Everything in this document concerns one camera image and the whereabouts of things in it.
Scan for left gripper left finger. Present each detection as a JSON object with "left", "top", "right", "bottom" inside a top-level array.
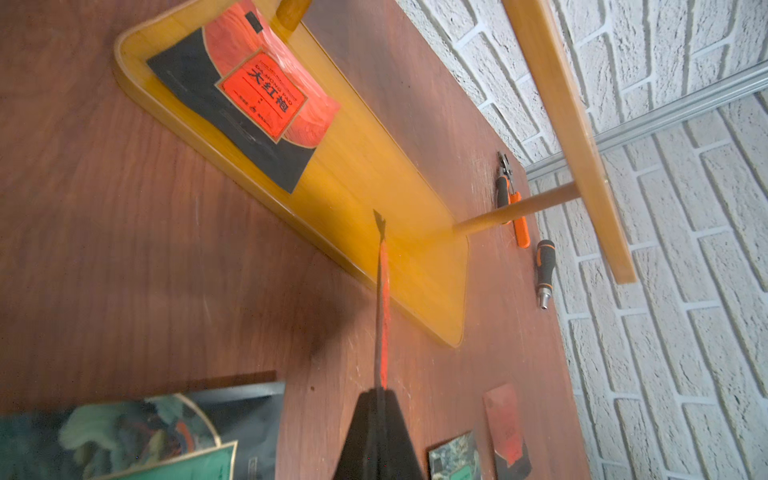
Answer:
[{"left": 333, "top": 389, "right": 379, "bottom": 480}]

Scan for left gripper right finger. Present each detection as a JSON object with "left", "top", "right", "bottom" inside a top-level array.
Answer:
[{"left": 379, "top": 388, "right": 424, "bottom": 479}]

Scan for green tea bag right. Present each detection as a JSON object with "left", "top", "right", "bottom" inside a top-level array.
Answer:
[{"left": 428, "top": 431, "right": 482, "bottom": 480}]

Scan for green tea bag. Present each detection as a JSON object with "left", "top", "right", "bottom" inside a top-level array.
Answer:
[
  {"left": 428, "top": 431, "right": 482, "bottom": 480},
  {"left": 1, "top": 382, "right": 285, "bottom": 479}
]

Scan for green tea bag centre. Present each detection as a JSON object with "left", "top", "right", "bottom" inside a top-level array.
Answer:
[{"left": 1, "top": 382, "right": 285, "bottom": 479}]

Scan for yellow two-tier wooden shelf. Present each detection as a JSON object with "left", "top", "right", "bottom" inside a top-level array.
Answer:
[{"left": 114, "top": 1, "right": 637, "bottom": 347}]

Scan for black orange screwdriver handle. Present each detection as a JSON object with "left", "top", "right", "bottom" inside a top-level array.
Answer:
[{"left": 535, "top": 240, "right": 556, "bottom": 310}]

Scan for orange handled pliers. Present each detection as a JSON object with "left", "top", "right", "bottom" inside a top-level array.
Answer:
[{"left": 495, "top": 151, "right": 532, "bottom": 250}]

